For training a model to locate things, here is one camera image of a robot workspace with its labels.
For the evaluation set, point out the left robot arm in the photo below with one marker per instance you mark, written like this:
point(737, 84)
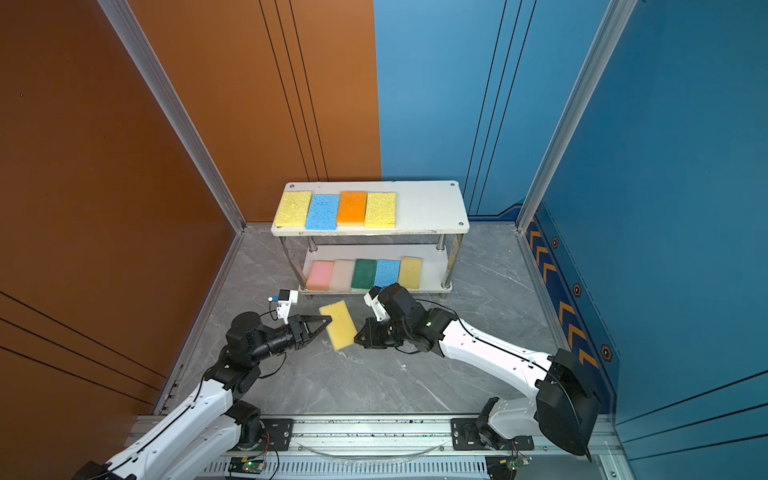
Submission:
point(213, 419)

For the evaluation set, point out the yellow green sponge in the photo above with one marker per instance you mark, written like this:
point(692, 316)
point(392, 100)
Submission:
point(293, 209)

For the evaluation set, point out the right circuit board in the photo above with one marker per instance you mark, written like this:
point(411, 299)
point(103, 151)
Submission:
point(505, 467)

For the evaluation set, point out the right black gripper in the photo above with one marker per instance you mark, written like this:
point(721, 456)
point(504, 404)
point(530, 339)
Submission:
point(369, 327)

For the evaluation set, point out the white two-tier shelf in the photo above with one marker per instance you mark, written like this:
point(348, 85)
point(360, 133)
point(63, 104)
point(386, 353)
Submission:
point(431, 223)

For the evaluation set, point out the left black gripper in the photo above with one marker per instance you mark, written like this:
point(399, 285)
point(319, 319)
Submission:
point(299, 324)

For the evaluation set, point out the orange sponge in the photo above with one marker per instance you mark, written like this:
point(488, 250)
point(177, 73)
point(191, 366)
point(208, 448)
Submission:
point(352, 209)

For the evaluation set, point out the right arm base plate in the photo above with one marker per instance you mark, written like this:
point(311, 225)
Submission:
point(466, 436)

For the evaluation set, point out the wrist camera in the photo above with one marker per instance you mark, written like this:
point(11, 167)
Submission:
point(371, 299)
point(281, 304)

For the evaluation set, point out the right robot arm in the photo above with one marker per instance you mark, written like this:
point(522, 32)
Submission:
point(558, 398)

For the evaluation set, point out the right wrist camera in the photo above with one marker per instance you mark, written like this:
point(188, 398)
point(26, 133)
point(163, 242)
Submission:
point(371, 299)

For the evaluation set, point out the left green circuit board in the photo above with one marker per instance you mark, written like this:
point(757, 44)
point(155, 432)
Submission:
point(246, 465)

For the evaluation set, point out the pink sponge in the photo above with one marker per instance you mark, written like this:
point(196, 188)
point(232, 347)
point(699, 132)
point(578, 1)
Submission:
point(320, 275)

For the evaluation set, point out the white beige sponge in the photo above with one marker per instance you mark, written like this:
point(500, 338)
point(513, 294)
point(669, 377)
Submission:
point(342, 275)

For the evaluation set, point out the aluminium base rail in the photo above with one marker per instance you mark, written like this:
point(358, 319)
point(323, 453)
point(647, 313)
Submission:
point(413, 446)

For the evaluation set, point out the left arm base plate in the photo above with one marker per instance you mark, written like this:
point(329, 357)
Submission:
point(276, 434)

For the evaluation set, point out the light blue sponge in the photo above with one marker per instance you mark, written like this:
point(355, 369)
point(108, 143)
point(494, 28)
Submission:
point(387, 273)
point(322, 214)

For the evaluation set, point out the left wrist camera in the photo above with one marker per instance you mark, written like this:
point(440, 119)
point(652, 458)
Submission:
point(281, 304)

